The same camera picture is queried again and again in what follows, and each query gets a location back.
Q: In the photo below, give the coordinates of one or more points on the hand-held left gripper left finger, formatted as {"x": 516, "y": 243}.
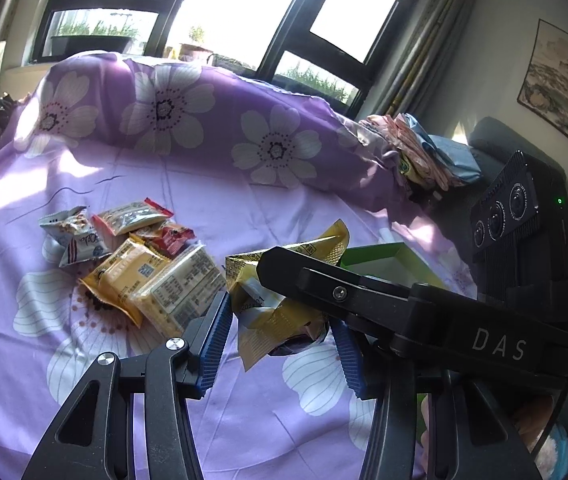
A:
{"x": 214, "y": 345}

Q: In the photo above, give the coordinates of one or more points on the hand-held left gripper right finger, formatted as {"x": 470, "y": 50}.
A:
{"x": 351, "y": 365}

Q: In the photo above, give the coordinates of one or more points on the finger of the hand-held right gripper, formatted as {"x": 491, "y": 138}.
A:
{"x": 324, "y": 285}

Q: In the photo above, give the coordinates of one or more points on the yellow green snack packet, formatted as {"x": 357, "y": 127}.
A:
{"x": 269, "y": 310}

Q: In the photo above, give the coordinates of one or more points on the clear-wrapped cracker packet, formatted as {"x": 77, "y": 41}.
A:
{"x": 184, "y": 290}

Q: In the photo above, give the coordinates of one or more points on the green cardboard box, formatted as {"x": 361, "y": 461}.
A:
{"x": 416, "y": 265}

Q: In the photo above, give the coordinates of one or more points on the dark red snack packet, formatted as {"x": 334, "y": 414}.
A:
{"x": 171, "y": 237}

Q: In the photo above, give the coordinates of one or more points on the yellow orange snack packet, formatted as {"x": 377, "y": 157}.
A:
{"x": 119, "y": 275}

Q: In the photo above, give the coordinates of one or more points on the silver red-ended snack packet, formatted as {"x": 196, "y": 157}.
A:
{"x": 129, "y": 216}

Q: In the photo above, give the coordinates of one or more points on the white blue snack packet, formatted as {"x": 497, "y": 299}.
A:
{"x": 76, "y": 240}

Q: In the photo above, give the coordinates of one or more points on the purple floral bedsheet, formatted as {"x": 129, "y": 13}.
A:
{"x": 264, "y": 410}

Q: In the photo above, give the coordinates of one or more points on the stack of folded clothes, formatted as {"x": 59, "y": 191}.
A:
{"x": 423, "y": 155}

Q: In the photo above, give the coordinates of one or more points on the purple floral pillow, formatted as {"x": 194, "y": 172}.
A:
{"x": 214, "y": 105}

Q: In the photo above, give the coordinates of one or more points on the grey curtain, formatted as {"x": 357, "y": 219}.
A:
{"x": 428, "y": 35}

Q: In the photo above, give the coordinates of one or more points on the black-framed window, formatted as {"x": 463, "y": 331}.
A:
{"x": 224, "y": 5}

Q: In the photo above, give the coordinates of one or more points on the dark trough planter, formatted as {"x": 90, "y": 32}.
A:
{"x": 91, "y": 44}

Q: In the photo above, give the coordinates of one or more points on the framed landscape wall picture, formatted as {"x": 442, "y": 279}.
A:
{"x": 563, "y": 85}

